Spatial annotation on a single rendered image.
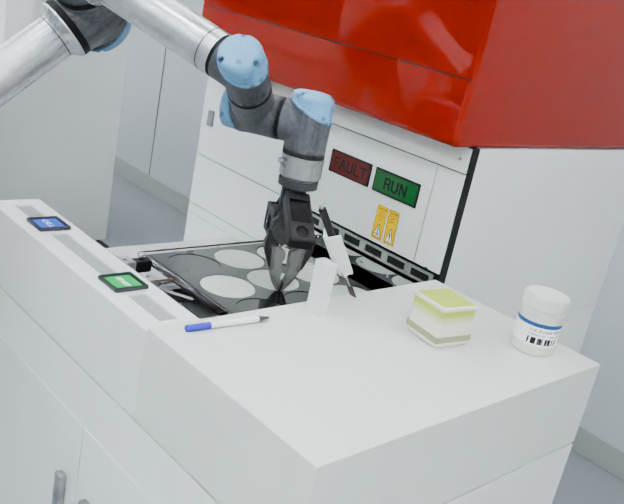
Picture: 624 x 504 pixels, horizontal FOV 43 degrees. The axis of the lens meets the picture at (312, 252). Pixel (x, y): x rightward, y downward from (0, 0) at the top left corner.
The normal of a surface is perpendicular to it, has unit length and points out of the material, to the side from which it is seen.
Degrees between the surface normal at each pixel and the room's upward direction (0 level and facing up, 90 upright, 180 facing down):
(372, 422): 0
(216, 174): 90
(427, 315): 90
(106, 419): 90
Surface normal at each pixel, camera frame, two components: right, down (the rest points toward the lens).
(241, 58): -0.06, -0.35
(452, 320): 0.53, 0.37
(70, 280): -0.73, 0.08
